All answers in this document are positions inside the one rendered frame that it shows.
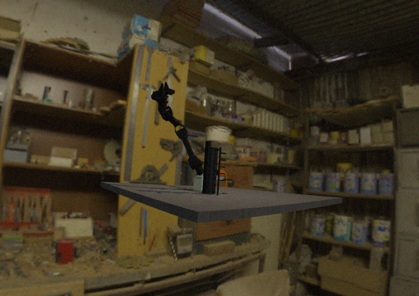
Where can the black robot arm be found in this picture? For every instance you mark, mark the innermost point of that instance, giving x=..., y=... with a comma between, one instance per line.
x=194, y=161

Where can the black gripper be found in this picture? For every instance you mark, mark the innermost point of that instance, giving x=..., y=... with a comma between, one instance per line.
x=162, y=94

